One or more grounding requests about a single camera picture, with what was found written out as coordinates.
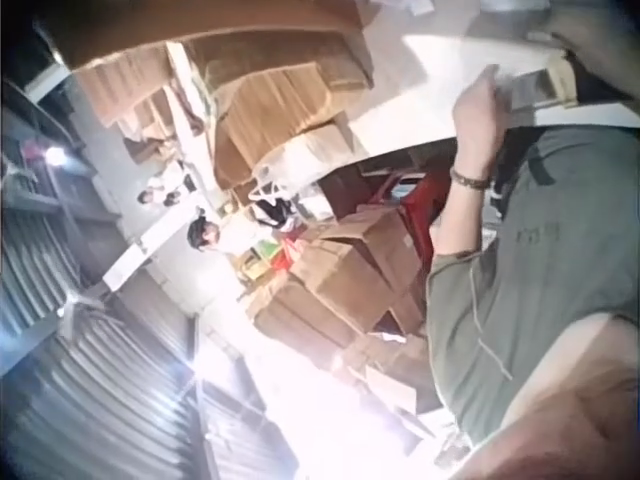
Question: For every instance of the person's left hand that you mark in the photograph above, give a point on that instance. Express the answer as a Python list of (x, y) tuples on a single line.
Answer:
[(480, 130)]

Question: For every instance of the person's left fingers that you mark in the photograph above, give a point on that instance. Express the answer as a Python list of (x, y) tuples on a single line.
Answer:
[(492, 85)]

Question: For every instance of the small cream box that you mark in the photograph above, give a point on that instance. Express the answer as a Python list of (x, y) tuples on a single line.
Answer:
[(537, 87)]

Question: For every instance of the red plastic chair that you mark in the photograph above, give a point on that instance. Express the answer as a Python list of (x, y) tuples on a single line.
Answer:
[(417, 215)]

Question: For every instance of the large brown cardboard box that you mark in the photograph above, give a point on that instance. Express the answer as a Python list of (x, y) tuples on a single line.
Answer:
[(357, 260)]

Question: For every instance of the stack of flat cardboard cartons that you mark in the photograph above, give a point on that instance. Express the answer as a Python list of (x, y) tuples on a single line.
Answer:
[(270, 85)]

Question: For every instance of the black and white bag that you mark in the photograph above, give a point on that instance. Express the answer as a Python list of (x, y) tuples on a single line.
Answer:
[(272, 210)]

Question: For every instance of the red and green packets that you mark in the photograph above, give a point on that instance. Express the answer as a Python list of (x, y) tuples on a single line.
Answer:
[(277, 250)]

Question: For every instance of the heap of low cardboard boxes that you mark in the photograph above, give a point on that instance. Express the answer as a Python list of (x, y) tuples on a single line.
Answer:
[(395, 370)]

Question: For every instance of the metal shelf rack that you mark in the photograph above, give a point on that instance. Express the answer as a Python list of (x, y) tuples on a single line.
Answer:
[(45, 190)]

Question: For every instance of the grey metal roller shutter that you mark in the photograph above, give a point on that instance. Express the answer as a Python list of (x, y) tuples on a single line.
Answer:
[(95, 380)]

